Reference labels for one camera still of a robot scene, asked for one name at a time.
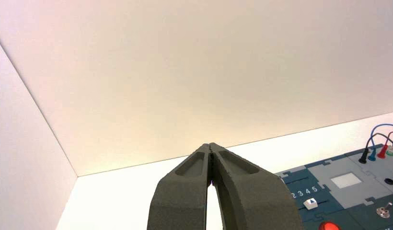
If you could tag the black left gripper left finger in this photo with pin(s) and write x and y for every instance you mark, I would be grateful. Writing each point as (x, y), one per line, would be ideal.
(180, 196)

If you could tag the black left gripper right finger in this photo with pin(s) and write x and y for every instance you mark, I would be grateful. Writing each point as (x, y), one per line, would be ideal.
(253, 196)

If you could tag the white slider knob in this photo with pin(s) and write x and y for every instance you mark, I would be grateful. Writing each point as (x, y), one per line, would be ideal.
(310, 203)

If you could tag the red round push button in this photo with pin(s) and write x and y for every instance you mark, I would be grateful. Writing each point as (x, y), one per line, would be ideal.
(329, 226)

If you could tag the white rectangular display panel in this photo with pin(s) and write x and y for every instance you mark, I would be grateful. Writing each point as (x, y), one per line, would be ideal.
(345, 180)

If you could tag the blue grey task box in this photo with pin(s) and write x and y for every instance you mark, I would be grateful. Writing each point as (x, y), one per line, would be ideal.
(352, 195)

